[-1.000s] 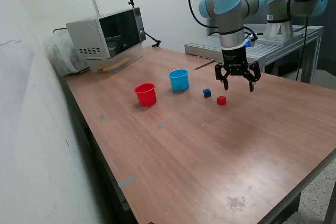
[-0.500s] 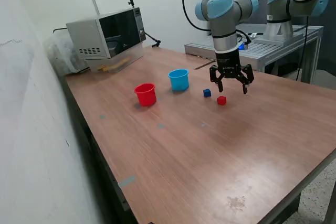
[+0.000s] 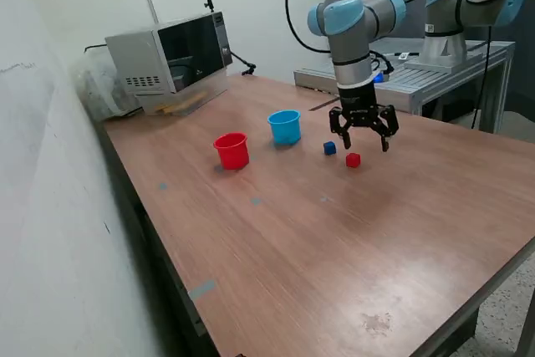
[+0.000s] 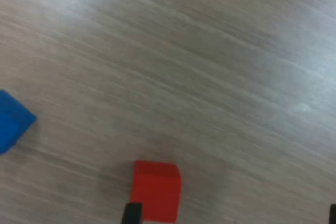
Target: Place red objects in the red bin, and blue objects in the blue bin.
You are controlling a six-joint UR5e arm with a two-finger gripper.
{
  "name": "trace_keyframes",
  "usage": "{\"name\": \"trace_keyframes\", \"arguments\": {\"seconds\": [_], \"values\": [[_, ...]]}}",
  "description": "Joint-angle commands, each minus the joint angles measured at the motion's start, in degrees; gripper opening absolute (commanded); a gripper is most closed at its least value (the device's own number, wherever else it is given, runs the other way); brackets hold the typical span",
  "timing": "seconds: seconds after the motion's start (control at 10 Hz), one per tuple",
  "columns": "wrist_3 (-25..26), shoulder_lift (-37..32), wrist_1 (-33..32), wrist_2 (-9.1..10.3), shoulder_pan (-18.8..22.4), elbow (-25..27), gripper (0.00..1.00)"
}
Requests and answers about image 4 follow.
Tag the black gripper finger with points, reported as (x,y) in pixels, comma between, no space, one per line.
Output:
(132,214)
(333,214)

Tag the red cube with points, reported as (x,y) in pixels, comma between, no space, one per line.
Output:
(160,190)

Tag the blue cube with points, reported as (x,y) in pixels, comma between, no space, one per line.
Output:
(11,121)

